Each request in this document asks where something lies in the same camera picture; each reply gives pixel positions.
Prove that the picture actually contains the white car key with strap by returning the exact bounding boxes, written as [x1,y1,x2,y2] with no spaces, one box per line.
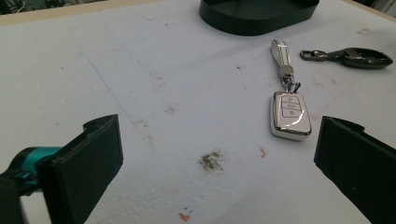
[269,38,313,142]

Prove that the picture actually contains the white foam mat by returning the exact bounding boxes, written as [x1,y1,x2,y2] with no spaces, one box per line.
[0,0,396,224]

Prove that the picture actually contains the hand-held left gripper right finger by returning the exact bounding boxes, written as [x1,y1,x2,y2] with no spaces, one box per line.
[313,116,396,224]

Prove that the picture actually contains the black key rack with tray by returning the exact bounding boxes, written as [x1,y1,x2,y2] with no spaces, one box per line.
[198,0,320,37]

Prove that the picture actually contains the black car key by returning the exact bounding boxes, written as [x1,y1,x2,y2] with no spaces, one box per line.
[299,47,394,70]

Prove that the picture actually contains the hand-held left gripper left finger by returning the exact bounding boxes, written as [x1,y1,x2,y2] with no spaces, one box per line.
[12,114,124,224]

